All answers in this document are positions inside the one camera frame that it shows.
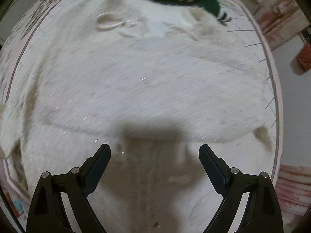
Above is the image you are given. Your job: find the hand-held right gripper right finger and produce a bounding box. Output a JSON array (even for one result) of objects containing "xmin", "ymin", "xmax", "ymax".
[{"xmin": 199, "ymin": 144, "xmax": 284, "ymax": 233}]

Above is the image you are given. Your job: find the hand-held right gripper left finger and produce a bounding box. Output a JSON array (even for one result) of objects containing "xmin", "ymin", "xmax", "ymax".
[{"xmin": 26, "ymin": 144, "xmax": 112, "ymax": 233}]

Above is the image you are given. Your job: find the white towel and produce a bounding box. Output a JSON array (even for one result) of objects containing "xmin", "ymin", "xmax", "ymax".
[{"xmin": 0, "ymin": 0, "xmax": 276, "ymax": 233}]

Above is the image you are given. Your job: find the pink striped cloth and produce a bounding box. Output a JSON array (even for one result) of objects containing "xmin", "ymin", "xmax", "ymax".
[{"xmin": 276, "ymin": 164, "xmax": 311, "ymax": 215}]

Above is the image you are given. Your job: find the red padded jacket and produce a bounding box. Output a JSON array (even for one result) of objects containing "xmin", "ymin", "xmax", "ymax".
[{"xmin": 296, "ymin": 42, "xmax": 311, "ymax": 74}]

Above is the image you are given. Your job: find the white diamond-pattern floral mat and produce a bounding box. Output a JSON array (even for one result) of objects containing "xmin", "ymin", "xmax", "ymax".
[{"xmin": 0, "ymin": 0, "xmax": 284, "ymax": 224}]

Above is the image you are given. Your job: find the pink floral curtain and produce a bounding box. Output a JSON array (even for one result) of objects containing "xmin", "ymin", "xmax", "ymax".
[{"xmin": 254, "ymin": 0, "xmax": 310, "ymax": 51}]

